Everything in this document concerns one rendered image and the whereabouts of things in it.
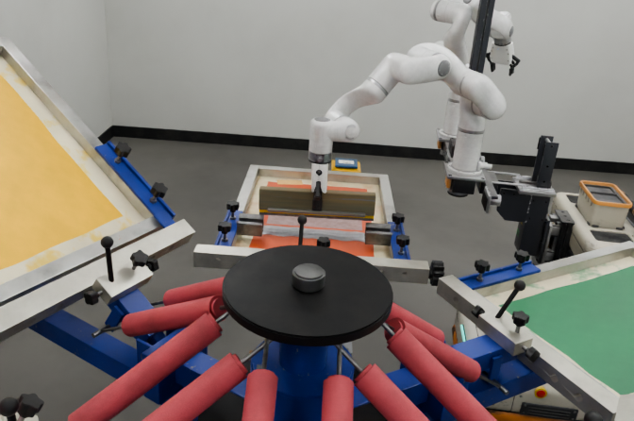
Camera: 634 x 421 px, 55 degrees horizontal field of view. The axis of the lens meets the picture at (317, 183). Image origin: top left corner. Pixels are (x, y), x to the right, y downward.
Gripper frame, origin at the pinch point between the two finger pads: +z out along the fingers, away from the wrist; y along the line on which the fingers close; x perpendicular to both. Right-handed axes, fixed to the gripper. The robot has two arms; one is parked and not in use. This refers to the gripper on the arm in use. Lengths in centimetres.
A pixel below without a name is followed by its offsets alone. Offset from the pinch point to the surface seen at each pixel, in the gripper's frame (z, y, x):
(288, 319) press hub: -23, -99, 3
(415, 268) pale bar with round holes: 5.4, -29.4, -29.6
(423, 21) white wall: -14, 365, -80
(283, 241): 13.7, -2.8, 10.5
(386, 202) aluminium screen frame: 10.8, 27.8, -25.8
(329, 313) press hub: -23, -96, -4
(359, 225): 14.0, 13.7, -15.6
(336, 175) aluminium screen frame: 11, 53, -7
